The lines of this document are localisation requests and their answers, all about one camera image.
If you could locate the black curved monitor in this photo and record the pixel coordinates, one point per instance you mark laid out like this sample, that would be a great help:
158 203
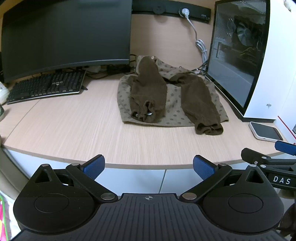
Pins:
40 36

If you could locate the white glass-sided computer case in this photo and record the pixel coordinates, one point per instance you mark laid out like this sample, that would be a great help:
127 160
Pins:
252 56

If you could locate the white smartphone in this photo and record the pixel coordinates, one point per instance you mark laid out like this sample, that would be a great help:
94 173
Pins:
264 132

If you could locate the black wall power strip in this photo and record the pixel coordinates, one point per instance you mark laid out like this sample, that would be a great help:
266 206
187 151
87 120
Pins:
171 8

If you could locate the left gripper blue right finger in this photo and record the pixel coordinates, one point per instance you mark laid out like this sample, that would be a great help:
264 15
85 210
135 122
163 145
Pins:
212 176

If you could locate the brown polka dot sweater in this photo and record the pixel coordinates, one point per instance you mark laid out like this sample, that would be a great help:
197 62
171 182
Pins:
159 94

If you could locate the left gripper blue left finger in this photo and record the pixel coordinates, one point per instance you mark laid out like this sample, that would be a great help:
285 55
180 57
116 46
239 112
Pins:
84 176

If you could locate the black keyboard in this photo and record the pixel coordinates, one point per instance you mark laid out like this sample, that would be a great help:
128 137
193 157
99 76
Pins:
48 85

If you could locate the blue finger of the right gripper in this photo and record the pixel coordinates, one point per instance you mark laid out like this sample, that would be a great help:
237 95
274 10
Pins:
285 147

